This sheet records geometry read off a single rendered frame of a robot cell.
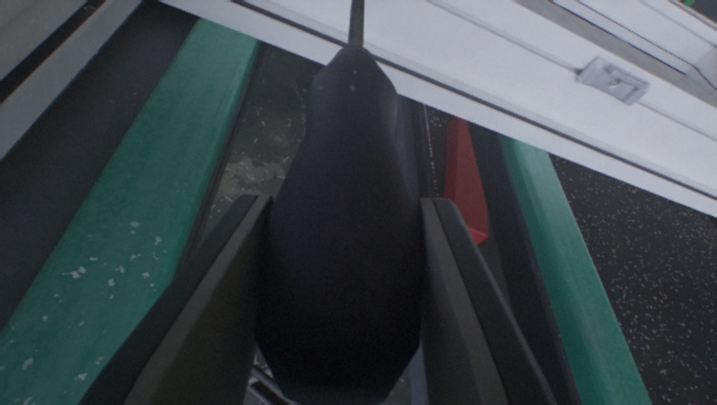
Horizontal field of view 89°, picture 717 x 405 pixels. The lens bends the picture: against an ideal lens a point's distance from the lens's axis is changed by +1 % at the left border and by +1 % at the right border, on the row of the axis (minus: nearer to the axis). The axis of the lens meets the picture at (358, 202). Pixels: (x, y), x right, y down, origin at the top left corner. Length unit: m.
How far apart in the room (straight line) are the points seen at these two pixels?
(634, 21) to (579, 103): 0.53
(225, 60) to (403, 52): 0.11
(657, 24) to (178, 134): 0.81
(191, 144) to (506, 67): 0.20
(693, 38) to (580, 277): 0.72
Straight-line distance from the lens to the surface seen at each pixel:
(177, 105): 0.18
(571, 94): 0.31
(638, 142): 0.37
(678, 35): 0.90
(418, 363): 0.53
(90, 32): 0.20
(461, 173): 0.65
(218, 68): 0.21
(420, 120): 0.77
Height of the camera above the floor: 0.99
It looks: 47 degrees down
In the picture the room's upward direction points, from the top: 35 degrees clockwise
